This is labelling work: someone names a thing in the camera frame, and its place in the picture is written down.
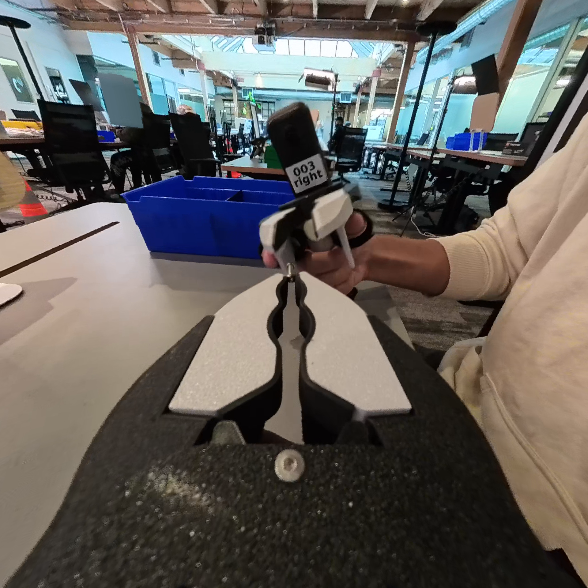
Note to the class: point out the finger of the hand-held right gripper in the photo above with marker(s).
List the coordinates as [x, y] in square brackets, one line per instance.
[271, 236]
[330, 213]

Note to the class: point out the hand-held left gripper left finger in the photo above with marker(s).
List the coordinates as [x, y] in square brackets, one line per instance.
[229, 358]

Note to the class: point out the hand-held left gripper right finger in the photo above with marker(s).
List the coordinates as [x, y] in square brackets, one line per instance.
[349, 358]

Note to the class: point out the blue plastic bin with dividers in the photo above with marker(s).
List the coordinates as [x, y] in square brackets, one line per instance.
[206, 220]

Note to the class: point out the person's right forearm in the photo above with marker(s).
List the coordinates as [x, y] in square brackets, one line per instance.
[409, 264]

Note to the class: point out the person's right hand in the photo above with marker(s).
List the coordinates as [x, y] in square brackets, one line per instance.
[330, 268]

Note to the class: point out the studio light panel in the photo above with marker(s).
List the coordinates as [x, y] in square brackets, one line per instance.
[319, 79]

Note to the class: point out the black mesh office chair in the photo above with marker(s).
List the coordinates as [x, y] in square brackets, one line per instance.
[69, 138]
[193, 142]

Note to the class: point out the black folding chair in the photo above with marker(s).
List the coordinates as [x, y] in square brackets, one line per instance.
[492, 317]

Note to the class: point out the row of blue bins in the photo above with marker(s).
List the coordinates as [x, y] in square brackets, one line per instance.
[466, 141]

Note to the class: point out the long wooden desk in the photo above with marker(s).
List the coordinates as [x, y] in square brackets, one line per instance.
[482, 156]

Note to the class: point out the tall black light pole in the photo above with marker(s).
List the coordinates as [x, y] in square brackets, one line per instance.
[16, 23]
[434, 27]

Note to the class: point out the rounded wooden panel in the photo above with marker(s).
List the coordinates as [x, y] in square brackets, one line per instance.
[484, 115]

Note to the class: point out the white tablet stand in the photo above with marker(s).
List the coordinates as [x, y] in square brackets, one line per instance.
[8, 294]

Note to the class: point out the orange traffic cone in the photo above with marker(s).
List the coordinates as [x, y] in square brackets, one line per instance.
[33, 204]

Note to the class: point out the ceiling camera unit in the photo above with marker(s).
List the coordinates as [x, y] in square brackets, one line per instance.
[265, 34]

